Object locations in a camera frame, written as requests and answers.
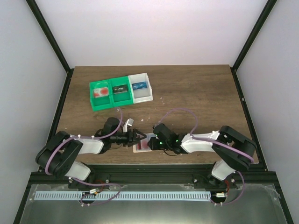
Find light blue slotted cable duct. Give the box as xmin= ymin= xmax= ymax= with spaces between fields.
xmin=34 ymin=191 xmax=211 ymax=201

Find left side frame rail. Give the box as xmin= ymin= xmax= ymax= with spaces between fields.
xmin=38 ymin=67 xmax=75 ymax=172

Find left black frame post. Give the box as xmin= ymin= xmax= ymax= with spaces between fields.
xmin=25 ymin=0 xmax=71 ymax=73

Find white bin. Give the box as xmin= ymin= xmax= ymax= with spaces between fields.
xmin=128 ymin=73 xmax=153 ymax=104

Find blue card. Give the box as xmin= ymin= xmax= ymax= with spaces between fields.
xmin=131 ymin=81 xmax=148 ymax=91

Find right side frame rail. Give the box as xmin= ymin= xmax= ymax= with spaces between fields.
xmin=230 ymin=67 xmax=268 ymax=171

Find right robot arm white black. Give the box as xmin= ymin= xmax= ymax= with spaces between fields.
xmin=147 ymin=123 xmax=256 ymax=186

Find metal front plate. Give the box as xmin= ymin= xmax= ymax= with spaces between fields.
xmin=20 ymin=184 xmax=287 ymax=224

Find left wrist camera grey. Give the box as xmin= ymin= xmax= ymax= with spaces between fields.
xmin=122 ymin=118 xmax=134 ymax=133

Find frame rail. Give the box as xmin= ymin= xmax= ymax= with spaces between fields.
xmin=230 ymin=67 xmax=268 ymax=171
xmin=38 ymin=67 xmax=75 ymax=172

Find black frame post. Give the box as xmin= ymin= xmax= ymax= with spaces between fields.
xmin=25 ymin=0 xmax=71 ymax=73
xmin=232 ymin=0 xmax=278 ymax=70

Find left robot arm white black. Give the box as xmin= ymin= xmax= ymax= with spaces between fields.
xmin=35 ymin=117 xmax=147 ymax=181

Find left green bin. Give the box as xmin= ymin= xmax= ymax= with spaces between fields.
xmin=89 ymin=79 xmax=113 ymax=112

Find white card red circles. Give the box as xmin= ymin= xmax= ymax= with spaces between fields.
xmin=93 ymin=87 xmax=109 ymax=98

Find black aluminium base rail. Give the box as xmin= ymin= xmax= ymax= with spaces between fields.
xmin=31 ymin=164 xmax=276 ymax=189

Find right black frame post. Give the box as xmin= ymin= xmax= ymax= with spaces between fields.
xmin=232 ymin=0 xmax=278 ymax=70

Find black card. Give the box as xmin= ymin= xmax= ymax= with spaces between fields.
xmin=112 ymin=84 xmax=128 ymax=94

